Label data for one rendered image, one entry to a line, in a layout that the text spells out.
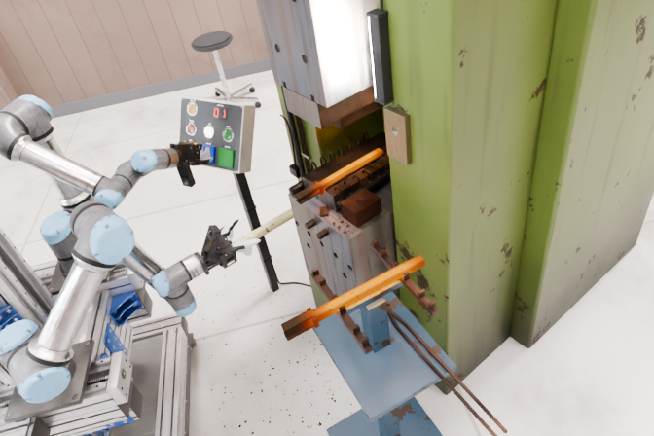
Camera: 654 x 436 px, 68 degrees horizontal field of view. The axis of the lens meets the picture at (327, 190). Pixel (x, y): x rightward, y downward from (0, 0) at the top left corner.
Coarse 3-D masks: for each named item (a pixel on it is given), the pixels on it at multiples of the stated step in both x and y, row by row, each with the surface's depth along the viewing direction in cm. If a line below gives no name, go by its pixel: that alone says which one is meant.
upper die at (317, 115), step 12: (288, 96) 164; (300, 96) 157; (348, 96) 158; (360, 96) 161; (372, 96) 164; (288, 108) 168; (300, 108) 161; (312, 108) 154; (324, 108) 153; (336, 108) 156; (348, 108) 160; (360, 108) 163; (312, 120) 158; (324, 120) 155; (336, 120) 159
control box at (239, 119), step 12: (180, 108) 209; (204, 108) 203; (228, 108) 197; (240, 108) 194; (252, 108) 199; (180, 120) 210; (192, 120) 207; (204, 120) 204; (216, 120) 201; (228, 120) 198; (240, 120) 195; (252, 120) 200; (180, 132) 211; (204, 132) 204; (216, 132) 202; (240, 132) 196; (252, 132) 202; (204, 144) 206; (216, 144) 203; (228, 144) 200; (240, 144) 197; (252, 144) 203; (216, 156) 203; (240, 156) 198; (216, 168) 205; (228, 168) 201; (240, 168) 199
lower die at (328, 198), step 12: (372, 144) 196; (384, 144) 193; (348, 156) 194; (360, 156) 191; (384, 156) 188; (324, 168) 190; (336, 168) 187; (360, 168) 183; (372, 168) 183; (384, 168) 185; (312, 180) 183; (336, 180) 179; (348, 180) 179; (360, 180) 179; (336, 192) 175; (348, 192) 178
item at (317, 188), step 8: (376, 152) 188; (360, 160) 186; (368, 160) 186; (344, 168) 183; (352, 168) 183; (328, 176) 180; (336, 176) 180; (320, 184) 176; (328, 184) 178; (304, 192) 174; (312, 192) 176; (320, 192) 177; (296, 200) 175; (304, 200) 174
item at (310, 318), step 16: (416, 256) 143; (384, 272) 139; (400, 272) 139; (368, 288) 136; (336, 304) 133; (352, 304) 135; (288, 320) 130; (304, 320) 129; (320, 320) 132; (288, 336) 130
